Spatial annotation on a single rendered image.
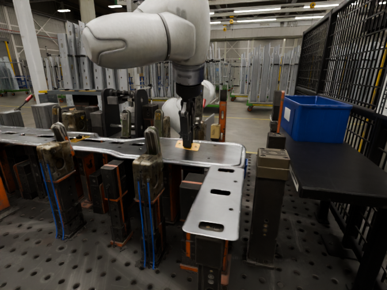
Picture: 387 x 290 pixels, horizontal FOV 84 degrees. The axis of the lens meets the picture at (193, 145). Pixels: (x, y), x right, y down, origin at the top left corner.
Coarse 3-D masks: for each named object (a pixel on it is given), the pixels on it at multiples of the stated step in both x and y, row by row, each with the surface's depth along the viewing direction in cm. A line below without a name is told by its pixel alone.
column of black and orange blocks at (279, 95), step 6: (276, 90) 79; (282, 90) 79; (276, 96) 77; (282, 96) 77; (276, 102) 78; (282, 102) 78; (276, 108) 79; (282, 108) 78; (276, 114) 79; (276, 120) 80; (270, 126) 82; (276, 126) 81
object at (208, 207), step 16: (208, 176) 57; (224, 176) 57; (240, 176) 57; (208, 192) 50; (240, 192) 50; (192, 208) 44; (208, 208) 44; (224, 208) 44; (240, 208) 44; (192, 224) 39; (224, 224) 39
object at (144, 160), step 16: (144, 160) 56; (160, 160) 61; (144, 176) 56; (160, 176) 62; (144, 192) 57; (160, 192) 63; (144, 208) 61; (160, 208) 65; (160, 224) 65; (144, 240) 62; (160, 240) 67; (144, 256) 66; (160, 256) 67
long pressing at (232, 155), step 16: (0, 128) 105; (16, 128) 105; (32, 128) 104; (32, 144) 84; (80, 144) 82; (96, 144) 82; (112, 144) 82; (128, 144) 82; (144, 144) 82; (208, 144) 82; (224, 144) 82; (240, 144) 81; (176, 160) 68; (192, 160) 68; (208, 160) 68; (224, 160) 68; (240, 160) 68
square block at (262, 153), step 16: (256, 160) 62; (272, 160) 54; (288, 160) 53; (256, 176) 57; (272, 176) 55; (288, 176) 54; (256, 192) 58; (272, 192) 57; (256, 208) 60; (272, 208) 58; (256, 224) 61; (272, 224) 60; (256, 240) 63; (272, 240) 62; (256, 256) 65; (272, 256) 63
